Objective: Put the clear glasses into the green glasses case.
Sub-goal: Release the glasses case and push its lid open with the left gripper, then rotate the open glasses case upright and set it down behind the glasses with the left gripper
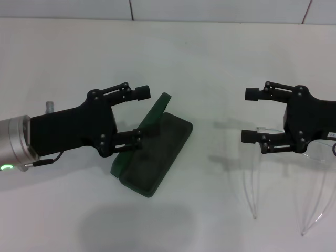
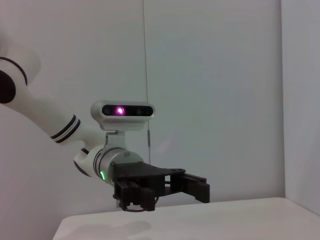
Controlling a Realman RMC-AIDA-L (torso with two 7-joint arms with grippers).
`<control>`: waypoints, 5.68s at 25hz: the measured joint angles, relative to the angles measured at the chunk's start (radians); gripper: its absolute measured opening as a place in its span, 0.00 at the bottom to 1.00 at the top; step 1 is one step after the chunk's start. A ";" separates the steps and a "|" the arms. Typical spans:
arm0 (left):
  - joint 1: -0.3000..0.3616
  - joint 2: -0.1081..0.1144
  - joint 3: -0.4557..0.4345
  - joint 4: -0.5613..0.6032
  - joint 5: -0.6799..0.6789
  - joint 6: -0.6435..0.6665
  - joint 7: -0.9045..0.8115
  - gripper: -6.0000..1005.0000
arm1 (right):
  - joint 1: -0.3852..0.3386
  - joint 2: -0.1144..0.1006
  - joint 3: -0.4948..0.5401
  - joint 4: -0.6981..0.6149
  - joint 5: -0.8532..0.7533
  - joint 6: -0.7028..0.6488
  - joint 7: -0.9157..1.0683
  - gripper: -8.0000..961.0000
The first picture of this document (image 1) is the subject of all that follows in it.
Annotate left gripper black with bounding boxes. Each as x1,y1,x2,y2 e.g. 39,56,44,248
30,82,152,160

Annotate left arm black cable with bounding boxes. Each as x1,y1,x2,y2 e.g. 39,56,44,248
25,151,64,168

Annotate green glasses case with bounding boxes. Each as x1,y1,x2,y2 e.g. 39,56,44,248
110,92,194,198

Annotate clear white glasses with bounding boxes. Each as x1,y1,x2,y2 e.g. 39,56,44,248
243,127,336,236

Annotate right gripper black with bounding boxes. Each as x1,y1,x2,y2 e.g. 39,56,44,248
240,81,336,154

